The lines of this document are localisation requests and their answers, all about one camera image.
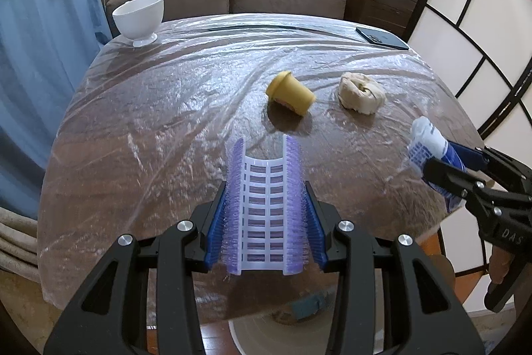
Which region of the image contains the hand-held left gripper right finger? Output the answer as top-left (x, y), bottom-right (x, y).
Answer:
top-left (305, 181), bottom-right (485, 355)

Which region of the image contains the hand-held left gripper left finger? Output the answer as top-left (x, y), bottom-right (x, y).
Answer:
top-left (44, 182), bottom-right (229, 355)

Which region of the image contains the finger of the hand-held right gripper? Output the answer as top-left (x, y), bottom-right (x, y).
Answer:
top-left (422, 157), bottom-right (487, 206)
top-left (452, 144), bottom-right (532, 195)

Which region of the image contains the white and blue tube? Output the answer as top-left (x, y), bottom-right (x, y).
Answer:
top-left (405, 116), bottom-right (470, 214)

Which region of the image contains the purple half hair roller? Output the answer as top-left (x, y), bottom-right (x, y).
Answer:
top-left (224, 134), bottom-right (310, 277)

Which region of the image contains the white trash bin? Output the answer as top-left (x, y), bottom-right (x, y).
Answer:
top-left (228, 313), bottom-right (345, 355)

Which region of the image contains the person's right hand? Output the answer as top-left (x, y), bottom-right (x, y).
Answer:
top-left (489, 248), bottom-right (516, 285)

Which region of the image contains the cream crumpled cloth ball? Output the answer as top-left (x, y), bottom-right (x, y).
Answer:
top-left (337, 72), bottom-right (387, 115)

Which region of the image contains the yellow plastic cup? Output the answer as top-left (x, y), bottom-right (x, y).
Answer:
top-left (266, 71), bottom-right (317, 116)

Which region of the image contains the black framed paper screen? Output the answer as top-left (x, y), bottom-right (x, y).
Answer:
top-left (405, 0), bottom-right (532, 276)

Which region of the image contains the dark smartphone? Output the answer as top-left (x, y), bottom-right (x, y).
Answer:
top-left (355, 26), bottom-right (410, 50)

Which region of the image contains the beige folded cloth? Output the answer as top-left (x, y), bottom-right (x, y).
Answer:
top-left (0, 207), bottom-right (42, 268)

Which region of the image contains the long black flat object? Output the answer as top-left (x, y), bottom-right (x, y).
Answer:
top-left (205, 24), bottom-right (300, 32)

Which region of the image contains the white footed bowl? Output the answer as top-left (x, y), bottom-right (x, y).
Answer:
top-left (112, 0), bottom-right (165, 48)

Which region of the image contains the blue curtain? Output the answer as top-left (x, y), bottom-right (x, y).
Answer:
top-left (0, 0), bottom-right (104, 210)

